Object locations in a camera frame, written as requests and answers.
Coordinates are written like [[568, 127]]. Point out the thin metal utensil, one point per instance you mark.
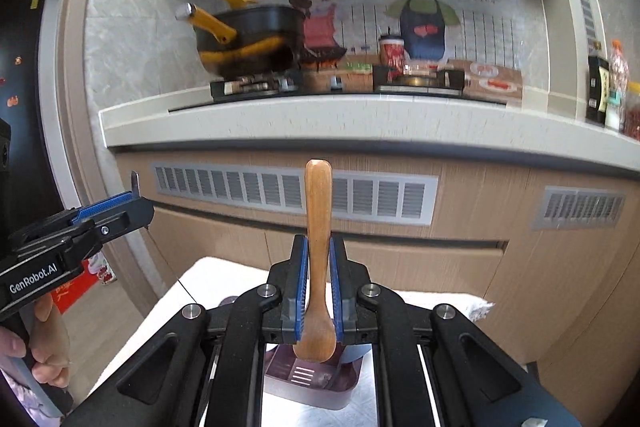
[[135, 184]]

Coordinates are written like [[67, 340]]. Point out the red printed bag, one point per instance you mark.
[[102, 271]]

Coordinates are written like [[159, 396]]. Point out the dark soy sauce bottle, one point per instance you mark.
[[597, 87]]

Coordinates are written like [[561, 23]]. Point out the black refrigerator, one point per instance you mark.
[[25, 57]]

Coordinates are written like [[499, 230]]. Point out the brown door frame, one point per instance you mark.
[[70, 72]]

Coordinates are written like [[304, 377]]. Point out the clear bottle orange cap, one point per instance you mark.
[[619, 67]]

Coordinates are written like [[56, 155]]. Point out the person's left hand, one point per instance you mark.
[[52, 342]]

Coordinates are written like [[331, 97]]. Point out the white cloth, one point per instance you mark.
[[215, 277]]

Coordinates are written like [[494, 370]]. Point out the purple utensil tray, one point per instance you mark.
[[310, 387]]

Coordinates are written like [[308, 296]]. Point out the long vent grille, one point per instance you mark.
[[225, 187]]

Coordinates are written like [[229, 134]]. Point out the short vent grille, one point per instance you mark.
[[580, 207]]

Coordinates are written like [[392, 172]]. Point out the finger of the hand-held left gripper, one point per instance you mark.
[[100, 207], [127, 217]]

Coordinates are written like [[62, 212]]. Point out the wooden spoon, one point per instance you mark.
[[318, 207]]

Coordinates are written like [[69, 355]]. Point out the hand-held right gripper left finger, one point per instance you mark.
[[301, 292]]

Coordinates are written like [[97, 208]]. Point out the red paper cup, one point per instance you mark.
[[392, 54]]

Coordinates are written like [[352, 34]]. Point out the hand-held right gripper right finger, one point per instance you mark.
[[336, 297]]

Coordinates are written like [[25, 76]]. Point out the narrow wall vent grille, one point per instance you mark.
[[586, 14]]

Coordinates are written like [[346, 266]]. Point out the yellow lid chili jar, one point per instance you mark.
[[632, 112]]

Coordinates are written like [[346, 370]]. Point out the black gas stove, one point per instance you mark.
[[260, 86]]

